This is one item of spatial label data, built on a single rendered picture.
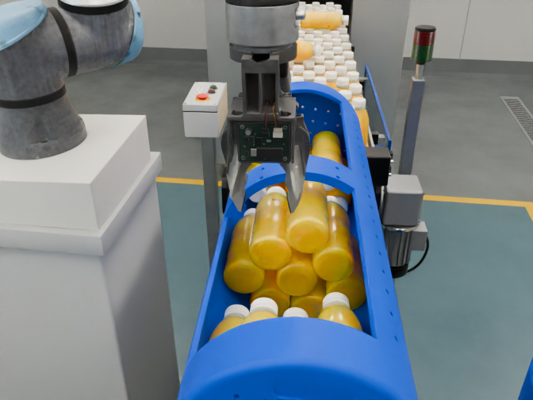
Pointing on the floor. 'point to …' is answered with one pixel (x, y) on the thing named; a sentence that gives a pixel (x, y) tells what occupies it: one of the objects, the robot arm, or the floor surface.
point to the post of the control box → (211, 193)
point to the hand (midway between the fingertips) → (266, 200)
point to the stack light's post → (411, 125)
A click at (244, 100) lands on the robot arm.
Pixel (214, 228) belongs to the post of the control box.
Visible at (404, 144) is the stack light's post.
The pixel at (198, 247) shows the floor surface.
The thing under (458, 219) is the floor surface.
